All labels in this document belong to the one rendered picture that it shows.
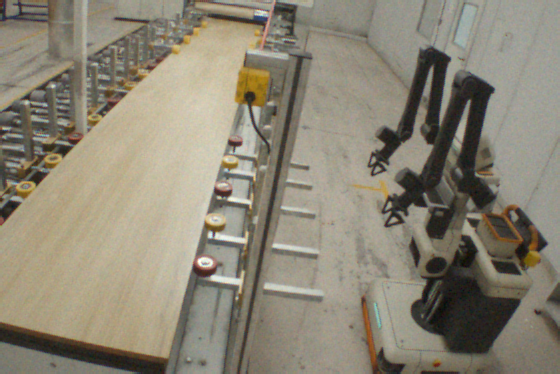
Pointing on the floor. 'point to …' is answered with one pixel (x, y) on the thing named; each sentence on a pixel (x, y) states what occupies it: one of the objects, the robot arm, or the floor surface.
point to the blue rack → (22, 12)
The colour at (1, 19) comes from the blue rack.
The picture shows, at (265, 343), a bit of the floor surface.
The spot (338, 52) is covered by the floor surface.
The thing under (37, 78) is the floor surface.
